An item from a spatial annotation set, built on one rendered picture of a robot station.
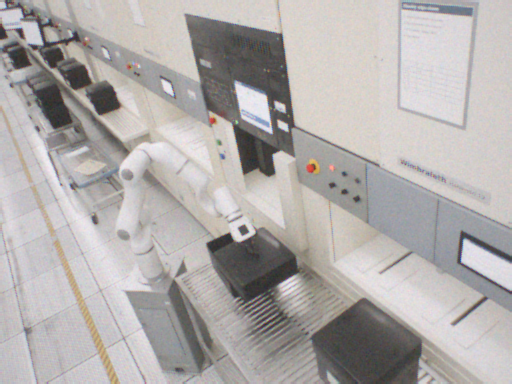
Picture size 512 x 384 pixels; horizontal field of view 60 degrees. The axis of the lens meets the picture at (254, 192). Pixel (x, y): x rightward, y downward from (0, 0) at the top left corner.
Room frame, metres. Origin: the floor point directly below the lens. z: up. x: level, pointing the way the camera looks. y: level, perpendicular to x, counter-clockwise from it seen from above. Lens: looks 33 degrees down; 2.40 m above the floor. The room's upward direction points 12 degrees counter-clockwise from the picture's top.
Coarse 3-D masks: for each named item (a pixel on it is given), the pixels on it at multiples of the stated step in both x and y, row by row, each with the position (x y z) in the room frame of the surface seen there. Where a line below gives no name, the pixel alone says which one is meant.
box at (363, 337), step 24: (360, 312) 1.12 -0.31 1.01; (384, 312) 1.10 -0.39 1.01; (312, 336) 1.06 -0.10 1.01; (336, 336) 1.04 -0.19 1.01; (360, 336) 1.02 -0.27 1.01; (384, 336) 1.00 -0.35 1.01; (408, 336) 0.98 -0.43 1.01; (336, 360) 0.94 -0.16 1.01; (360, 360) 0.92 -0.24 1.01; (384, 360) 0.90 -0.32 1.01; (408, 360) 0.91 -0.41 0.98
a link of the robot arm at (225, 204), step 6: (216, 192) 1.71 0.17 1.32; (222, 192) 1.70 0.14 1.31; (228, 192) 1.71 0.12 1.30; (216, 198) 1.70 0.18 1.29; (222, 198) 1.68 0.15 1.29; (228, 198) 1.68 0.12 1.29; (234, 198) 1.70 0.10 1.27; (216, 204) 1.69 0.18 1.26; (222, 204) 1.67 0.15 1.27; (228, 204) 1.66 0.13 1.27; (234, 204) 1.66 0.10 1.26; (216, 210) 1.69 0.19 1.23; (222, 210) 1.66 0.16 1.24; (228, 210) 1.64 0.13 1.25; (234, 210) 1.64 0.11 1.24
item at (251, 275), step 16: (256, 240) 1.62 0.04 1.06; (272, 240) 1.60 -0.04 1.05; (224, 256) 1.56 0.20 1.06; (240, 256) 1.54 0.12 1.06; (256, 256) 1.50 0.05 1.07; (272, 256) 1.49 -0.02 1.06; (288, 256) 1.47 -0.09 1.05; (224, 272) 1.52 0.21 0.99; (240, 272) 1.43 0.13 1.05; (256, 272) 1.41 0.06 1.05; (272, 272) 1.41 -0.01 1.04; (288, 272) 1.44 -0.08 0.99; (240, 288) 1.37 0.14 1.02; (256, 288) 1.37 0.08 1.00; (272, 288) 1.40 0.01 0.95
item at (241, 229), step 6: (240, 216) 1.63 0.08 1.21; (234, 222) 1.61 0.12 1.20; (240, 222) 1.61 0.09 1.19; (246, 222) 1.61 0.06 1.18; (234, 228) 1.59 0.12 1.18; (240, 228) 1.59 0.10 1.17; (246, 228) 1.59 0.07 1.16; (252, 228) 1.60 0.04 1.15; (234, 234) 1.57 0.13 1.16; (240, 234) 1.57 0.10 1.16; (246, 234) 1.57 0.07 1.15; (252, 234) 1.57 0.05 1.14; (240, 240) 1.55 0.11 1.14
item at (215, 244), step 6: (228, 234) 1.88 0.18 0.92; (216, 240) 1.86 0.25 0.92; (222, 240) 1.87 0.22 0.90; (228, 240) 1.88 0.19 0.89; (234, 240) 1.89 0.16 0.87; (210, 246) 1.84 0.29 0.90; (216, 246) 1.85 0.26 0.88; (222, 246) 1.87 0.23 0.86; (210, 252) 1.77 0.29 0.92; (216, 264) 1.73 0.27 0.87; (216, 270) 1.77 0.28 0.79; (222, 276) 1.67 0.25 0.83; (228, 282) 1.59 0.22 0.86; (228, 288) 1.62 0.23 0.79; (234, 294) 1.59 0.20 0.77
